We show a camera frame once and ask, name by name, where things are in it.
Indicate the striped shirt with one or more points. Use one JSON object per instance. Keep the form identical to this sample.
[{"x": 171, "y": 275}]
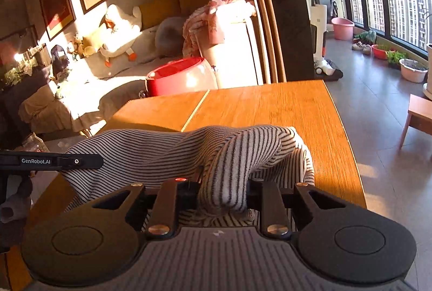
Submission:
[{"x": 236, "y": 156}]

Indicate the brown curtain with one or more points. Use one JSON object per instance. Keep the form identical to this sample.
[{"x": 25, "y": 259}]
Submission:
[{"x": 266, "y": 24}]

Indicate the white ribbed plant pot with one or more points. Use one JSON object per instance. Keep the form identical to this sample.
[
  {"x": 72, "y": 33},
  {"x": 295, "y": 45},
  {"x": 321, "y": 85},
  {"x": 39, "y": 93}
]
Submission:
[{"x": 428, "y": 71}]

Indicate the white upright vacuum cleaner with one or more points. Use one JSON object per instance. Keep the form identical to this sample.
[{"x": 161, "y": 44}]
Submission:
[{"x": 319, "y": 31}]

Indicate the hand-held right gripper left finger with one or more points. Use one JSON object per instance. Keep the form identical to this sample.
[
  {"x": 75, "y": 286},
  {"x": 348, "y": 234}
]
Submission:
[{"x": 189, "y": 191}]

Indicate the green leafy plant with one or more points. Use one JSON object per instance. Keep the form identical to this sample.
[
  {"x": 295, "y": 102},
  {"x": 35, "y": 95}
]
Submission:
[{"x": 368, "y": 37}]

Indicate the grey sofa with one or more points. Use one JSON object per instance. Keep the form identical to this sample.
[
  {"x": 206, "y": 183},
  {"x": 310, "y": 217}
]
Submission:
[{"x": 84, "y": 91}]

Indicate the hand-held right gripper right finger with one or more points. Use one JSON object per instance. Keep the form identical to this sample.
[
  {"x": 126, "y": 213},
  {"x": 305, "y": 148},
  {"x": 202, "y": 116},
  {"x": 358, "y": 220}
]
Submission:
[{"x": 260, "y": 191}]

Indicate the pair of shoes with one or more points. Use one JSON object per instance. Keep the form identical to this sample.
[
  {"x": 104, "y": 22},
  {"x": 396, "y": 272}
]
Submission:
[{"x": 361, "y": 47}]

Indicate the pink plastic tub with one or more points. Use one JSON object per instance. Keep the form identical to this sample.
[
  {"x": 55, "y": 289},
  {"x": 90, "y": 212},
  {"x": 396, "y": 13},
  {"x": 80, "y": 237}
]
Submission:
[{"x": 342, "y": 29}]

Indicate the dark bag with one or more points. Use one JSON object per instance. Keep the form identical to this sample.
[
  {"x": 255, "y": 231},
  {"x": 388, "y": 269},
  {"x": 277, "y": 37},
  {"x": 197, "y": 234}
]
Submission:
[{"x": 60, "y": 58}]

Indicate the pink clothes pile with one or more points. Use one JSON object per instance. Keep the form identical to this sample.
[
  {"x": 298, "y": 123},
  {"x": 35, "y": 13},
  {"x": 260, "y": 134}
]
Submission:
[{"x": 209, "y": 17}]

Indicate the dark side table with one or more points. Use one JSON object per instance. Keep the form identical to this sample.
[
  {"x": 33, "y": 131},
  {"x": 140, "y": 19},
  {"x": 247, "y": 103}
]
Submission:
[{"x": 20, "y": 95}]

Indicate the large red plastic basin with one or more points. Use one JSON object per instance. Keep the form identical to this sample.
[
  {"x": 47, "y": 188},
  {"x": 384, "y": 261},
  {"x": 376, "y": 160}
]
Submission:
[{"x": 175, "y": 78}]

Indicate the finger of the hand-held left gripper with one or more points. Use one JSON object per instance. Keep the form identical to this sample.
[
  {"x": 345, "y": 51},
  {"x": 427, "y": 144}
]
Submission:
[{"x": 81, "y": 161}]

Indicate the small green potted plant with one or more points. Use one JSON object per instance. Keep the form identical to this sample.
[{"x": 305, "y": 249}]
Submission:
[{"x": 395, "y": 58}]

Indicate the white goose plush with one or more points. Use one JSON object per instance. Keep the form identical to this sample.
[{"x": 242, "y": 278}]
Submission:
[{"x": 116, "y": 34}]

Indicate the yellow cushion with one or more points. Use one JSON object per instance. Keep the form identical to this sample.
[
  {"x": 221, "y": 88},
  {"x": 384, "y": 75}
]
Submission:
[
  {"x": 195, "y": 0},
  {"x": 158, "y": 12}
]

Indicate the white basin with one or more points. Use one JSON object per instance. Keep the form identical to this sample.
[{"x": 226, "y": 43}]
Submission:
[{"x": 413, "y": 73}]

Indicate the person's left hand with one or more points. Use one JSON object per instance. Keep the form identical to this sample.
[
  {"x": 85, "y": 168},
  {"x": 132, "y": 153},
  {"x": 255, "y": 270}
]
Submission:
[{"x": 15, "y": 210}]

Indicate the small plush toys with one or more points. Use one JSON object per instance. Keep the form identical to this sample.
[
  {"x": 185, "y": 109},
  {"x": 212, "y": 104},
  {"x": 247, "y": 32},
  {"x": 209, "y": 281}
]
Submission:
[{"x": 79, "y": 47}]

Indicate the small wooden stool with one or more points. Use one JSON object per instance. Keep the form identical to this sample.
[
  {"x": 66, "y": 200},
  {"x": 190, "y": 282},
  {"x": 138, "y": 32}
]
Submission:
[{"x": 418, "y": 115}]

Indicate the small red basin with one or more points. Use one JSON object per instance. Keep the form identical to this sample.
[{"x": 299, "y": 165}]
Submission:
[{"x": 381, "y": 53}]

